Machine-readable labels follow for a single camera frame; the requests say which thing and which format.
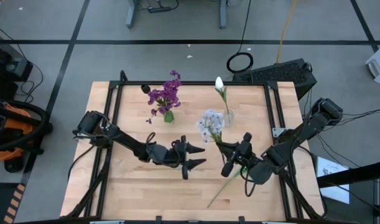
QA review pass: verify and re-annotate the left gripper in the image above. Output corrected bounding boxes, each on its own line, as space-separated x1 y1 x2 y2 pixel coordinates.
169 134 207 180

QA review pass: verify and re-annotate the orange vacuum with black hose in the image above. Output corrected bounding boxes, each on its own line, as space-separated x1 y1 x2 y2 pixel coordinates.
0 96 53 174

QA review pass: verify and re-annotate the white paper sheet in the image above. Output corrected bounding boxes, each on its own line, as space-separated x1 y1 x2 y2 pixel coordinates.
316 156 351 205

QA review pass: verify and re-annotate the black equipment box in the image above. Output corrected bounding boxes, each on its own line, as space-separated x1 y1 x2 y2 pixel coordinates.
0 29 34 100

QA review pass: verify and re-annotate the black mat with orange stripes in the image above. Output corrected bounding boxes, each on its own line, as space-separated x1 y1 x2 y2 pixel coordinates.
0 182 25 224

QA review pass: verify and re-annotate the yellow hanging cable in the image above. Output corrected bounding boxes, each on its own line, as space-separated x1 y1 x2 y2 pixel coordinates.
276 0 299 65

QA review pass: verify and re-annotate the black power strip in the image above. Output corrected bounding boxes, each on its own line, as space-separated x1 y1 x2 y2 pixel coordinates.
147 6 172 14

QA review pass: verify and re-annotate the green glass vase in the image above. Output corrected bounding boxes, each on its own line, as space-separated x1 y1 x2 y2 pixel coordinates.
163 109 175 124

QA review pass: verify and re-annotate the black metal table frame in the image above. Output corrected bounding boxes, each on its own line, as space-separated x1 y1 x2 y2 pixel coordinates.
60 70 329 224

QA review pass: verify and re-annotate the white artificial tulip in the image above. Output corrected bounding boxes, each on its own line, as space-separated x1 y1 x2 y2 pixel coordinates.
214 76 233 118
207 167 248 208

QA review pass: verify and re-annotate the black computer tower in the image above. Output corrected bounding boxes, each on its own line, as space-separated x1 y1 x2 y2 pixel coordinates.
232 58 318 101

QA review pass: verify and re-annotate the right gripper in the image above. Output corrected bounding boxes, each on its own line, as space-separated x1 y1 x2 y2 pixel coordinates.
215 132 256 179

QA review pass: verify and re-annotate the black hanging cable with coil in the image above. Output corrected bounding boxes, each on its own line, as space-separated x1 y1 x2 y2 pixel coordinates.
226 0 255 75

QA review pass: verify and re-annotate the white small-blossom flower bunch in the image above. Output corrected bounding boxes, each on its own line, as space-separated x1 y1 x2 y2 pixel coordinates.
196 108 227 165

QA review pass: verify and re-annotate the clear glass vase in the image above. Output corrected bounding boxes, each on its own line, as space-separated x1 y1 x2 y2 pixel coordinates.
223 107 236 127

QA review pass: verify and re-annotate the purple artificial flower bunch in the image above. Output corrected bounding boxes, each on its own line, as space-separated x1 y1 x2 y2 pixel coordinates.
145 88 182 125
158 70 183 114

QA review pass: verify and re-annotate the grey desk leg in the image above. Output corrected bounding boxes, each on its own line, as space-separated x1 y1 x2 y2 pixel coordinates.
218 0 230 30
126 0 141 29

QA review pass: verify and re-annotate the black metal beam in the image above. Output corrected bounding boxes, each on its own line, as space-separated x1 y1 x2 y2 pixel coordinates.
317 160 380 189

